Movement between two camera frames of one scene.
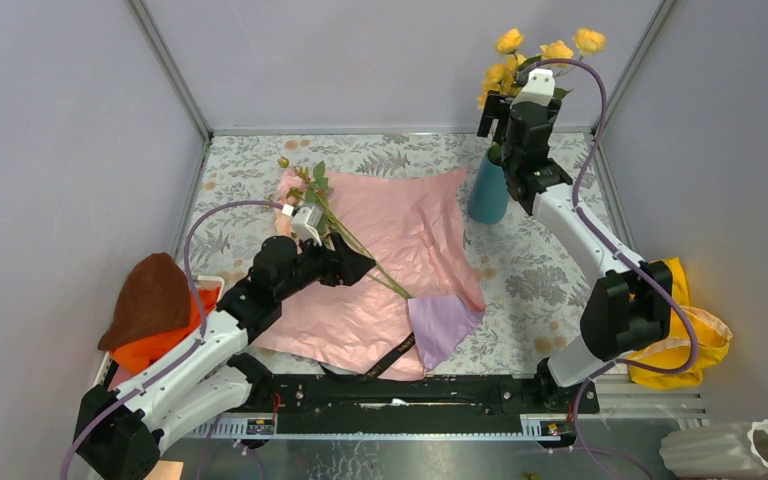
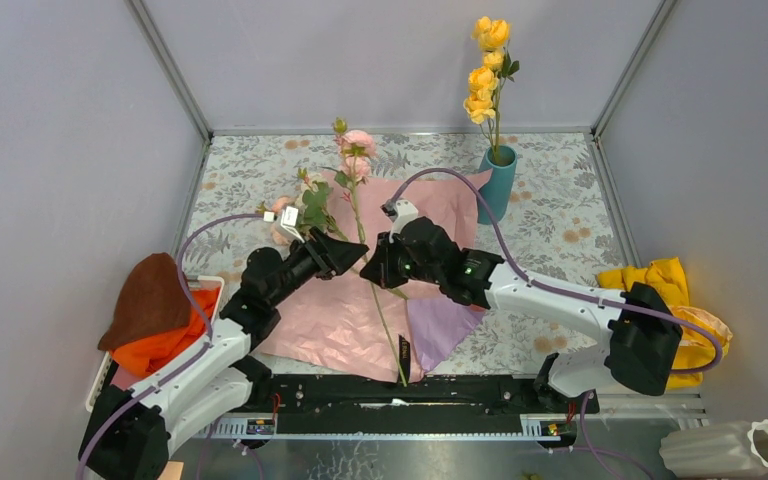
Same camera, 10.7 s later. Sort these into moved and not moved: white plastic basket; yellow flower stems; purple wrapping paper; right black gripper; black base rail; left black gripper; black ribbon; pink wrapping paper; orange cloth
Moved: black ribbon; yellow flower stems; right black gripper
Not moved: purple wrapping paper; orange cloth; left black gripper; black base rail; white plastic basket; pink wrapping paper
